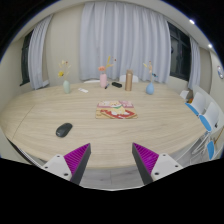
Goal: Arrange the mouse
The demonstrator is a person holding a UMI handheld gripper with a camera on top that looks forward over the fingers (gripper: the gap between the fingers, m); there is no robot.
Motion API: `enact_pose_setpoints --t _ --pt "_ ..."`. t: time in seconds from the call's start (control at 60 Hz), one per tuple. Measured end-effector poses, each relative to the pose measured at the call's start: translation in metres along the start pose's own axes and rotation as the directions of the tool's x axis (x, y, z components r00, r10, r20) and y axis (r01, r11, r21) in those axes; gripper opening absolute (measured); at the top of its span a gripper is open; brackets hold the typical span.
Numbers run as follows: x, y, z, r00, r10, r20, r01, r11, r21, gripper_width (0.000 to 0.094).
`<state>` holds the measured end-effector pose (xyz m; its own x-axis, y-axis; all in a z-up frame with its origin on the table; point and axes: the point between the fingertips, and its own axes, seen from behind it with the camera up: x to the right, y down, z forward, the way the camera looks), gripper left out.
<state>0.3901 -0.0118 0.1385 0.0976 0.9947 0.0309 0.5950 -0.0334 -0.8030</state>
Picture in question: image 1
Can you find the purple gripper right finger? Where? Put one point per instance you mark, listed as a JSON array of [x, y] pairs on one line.
[[153, 166]]

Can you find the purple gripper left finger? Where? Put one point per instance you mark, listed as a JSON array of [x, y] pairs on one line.
[[71, 166]]

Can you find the black computer mouse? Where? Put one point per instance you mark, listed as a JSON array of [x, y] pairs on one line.
[[63, 130]]

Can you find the blue chair bottom right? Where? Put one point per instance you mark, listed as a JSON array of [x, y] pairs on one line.
[[210, 149]]

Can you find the white card on table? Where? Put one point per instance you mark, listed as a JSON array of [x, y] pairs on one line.
[[83, 90]]

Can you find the blue vase with flowers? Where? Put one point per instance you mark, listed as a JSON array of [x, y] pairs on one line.
[[150, 86]]

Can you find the white blue chair near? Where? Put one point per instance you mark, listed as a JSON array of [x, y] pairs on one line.
[[209, 120]]

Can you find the white blue chair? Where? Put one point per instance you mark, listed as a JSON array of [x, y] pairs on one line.
[[198, 104], [209, 120]]

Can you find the white chair far right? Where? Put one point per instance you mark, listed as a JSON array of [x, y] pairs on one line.
[[184, 94]]

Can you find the white blue chair far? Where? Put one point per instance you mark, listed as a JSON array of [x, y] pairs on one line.
[[198, 104]]

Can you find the black small case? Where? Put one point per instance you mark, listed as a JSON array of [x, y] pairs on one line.
[[118, 85]]

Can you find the white chair back left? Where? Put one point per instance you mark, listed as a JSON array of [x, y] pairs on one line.
[[92, 81]]

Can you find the pink vase with flowers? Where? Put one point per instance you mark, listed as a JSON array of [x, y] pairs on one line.
[[103, 76]]

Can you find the gold thermos bottle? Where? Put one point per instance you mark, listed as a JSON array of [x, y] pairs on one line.
[[129, 79]]

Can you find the white right curtain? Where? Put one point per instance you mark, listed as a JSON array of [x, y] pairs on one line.
[[195, 71]]

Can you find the green vase with flowers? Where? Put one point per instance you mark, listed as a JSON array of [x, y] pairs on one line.
[[64, 68]]

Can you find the large white centre curtain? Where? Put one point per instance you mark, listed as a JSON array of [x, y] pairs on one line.
[[128, 36]]

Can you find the white left curtain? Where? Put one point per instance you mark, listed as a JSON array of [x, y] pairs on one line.
[[35, 53]]

